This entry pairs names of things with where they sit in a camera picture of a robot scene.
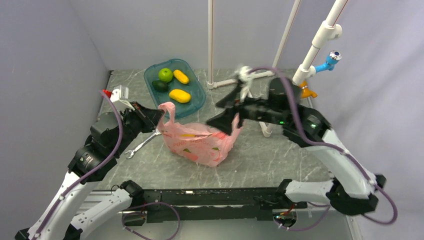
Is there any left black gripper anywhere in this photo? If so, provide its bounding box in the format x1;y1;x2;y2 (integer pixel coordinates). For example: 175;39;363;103
112;100;166;156

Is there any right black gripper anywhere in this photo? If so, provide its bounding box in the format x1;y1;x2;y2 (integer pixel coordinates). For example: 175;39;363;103
204;82;285;134

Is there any pink plastic bag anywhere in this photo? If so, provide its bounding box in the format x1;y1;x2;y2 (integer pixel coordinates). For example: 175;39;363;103
157;101;242;167

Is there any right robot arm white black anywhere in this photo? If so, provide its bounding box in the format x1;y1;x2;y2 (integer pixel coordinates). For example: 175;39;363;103
206;77;386;216

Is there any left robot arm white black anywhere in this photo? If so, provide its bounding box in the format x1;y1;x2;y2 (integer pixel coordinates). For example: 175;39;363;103
14;100;165;240

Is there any dark green fake avocado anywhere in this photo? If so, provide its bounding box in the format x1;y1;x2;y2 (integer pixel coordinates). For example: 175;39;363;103
151;80;169;93

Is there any yellow fake mango front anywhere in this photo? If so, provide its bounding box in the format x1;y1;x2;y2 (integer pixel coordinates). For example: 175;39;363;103
168;89;191;104

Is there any green fake apple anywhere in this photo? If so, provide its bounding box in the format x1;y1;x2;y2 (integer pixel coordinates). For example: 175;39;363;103
158;68;174;83

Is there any yellow fake fruit rear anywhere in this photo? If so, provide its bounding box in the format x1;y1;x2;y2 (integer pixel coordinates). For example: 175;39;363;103
173;69;190;85

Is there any silver wrench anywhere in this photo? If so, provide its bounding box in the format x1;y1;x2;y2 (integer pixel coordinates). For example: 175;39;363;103
124;129;161;159

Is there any teal plastic tray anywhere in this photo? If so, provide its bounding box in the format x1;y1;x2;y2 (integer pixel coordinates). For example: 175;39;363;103
144;58;206;119

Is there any orange faucet tap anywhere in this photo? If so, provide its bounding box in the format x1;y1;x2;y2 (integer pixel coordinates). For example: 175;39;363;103
299;80;318;99

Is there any blue faucet tap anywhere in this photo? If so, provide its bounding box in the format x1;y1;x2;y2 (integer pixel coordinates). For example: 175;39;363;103
314;50;342;73

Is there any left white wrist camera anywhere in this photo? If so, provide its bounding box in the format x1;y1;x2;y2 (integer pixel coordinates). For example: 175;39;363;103
102;85;135;112

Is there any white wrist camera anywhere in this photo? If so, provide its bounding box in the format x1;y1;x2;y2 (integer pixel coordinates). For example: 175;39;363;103
235;66;254;103
102;85;135;112

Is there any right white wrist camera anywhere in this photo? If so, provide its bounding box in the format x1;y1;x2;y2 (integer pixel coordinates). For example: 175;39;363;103
235;66;254;103

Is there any aluminium extrusion frame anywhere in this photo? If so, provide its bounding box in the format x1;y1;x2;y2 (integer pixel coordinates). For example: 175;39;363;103
52;190;124;240

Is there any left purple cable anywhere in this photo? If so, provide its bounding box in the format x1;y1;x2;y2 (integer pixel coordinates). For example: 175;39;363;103
29;91;181;240

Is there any purple cable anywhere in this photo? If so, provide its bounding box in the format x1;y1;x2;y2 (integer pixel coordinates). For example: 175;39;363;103
29;91;181;240
248;66;398;233

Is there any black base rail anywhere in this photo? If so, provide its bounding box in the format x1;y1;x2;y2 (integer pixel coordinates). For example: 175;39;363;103
130;187;305;223

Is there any white PVC pipe frame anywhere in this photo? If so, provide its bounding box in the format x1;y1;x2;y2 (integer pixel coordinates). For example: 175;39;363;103
207;0;349;138

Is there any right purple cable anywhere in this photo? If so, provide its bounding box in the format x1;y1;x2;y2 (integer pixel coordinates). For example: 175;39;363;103
248;66;398;233

